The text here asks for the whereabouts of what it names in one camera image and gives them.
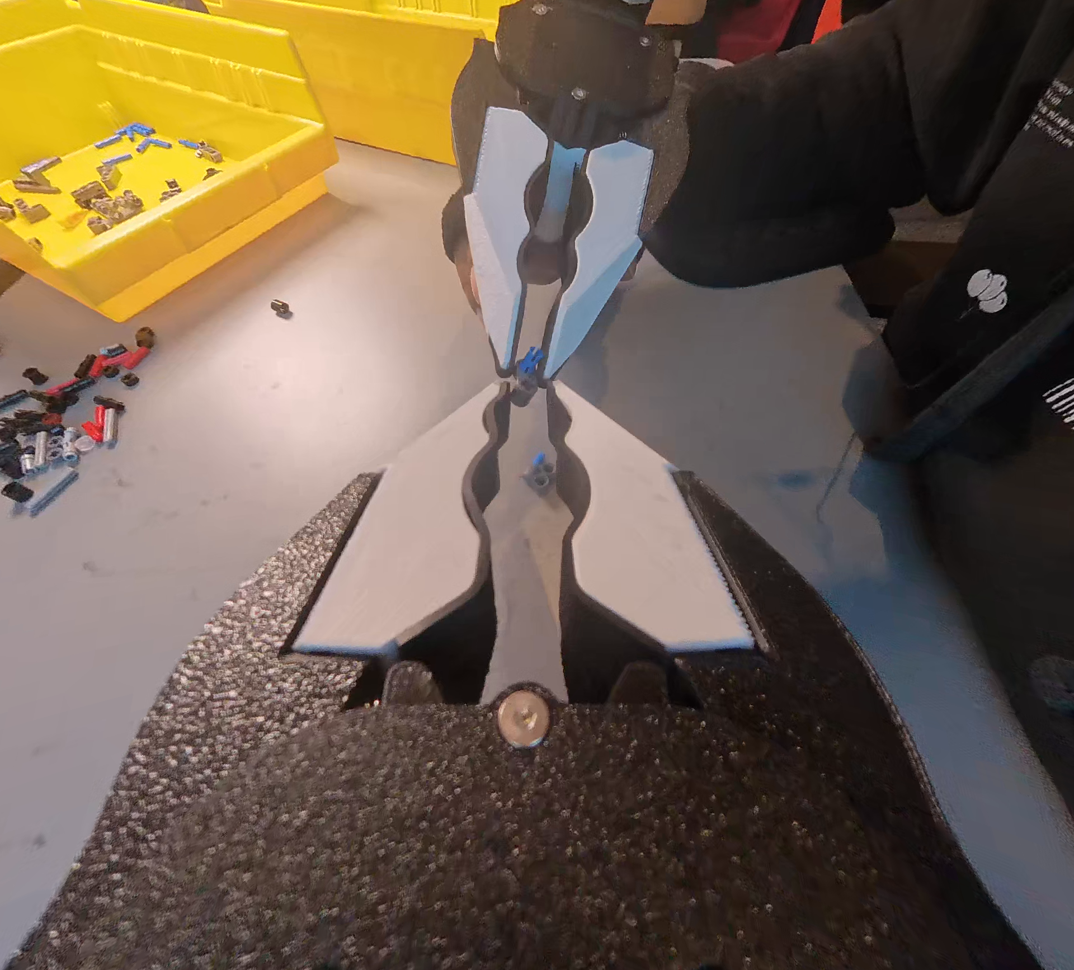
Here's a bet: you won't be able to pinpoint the person's right hand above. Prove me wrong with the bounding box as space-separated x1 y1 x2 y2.
442 194 488 317

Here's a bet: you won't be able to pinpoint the grey desk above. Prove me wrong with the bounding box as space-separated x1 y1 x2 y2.
0 139 1074 970

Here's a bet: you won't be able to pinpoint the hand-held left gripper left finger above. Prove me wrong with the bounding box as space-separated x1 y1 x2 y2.
294 381 511 659

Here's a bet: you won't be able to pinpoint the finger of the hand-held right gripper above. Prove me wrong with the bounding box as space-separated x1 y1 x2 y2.
541 140 656 384
461 106 555 382

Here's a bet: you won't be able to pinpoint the pile of small toy pieces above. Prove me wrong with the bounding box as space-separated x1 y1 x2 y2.
0 326 158 516

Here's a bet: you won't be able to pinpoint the yellow divided parts bin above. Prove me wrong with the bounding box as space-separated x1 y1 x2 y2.
0 0 339 323

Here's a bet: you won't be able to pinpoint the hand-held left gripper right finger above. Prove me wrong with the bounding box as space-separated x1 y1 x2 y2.
545 381 756 652

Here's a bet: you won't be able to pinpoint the yellow storage bin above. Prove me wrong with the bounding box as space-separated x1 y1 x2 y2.
191 0 550 167

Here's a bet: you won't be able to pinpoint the assorted small building pieces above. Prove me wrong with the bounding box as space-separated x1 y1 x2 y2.
0 123 226 237

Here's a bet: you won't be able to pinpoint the person's right forearm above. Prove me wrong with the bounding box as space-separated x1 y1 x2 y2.
646 0 1029 290

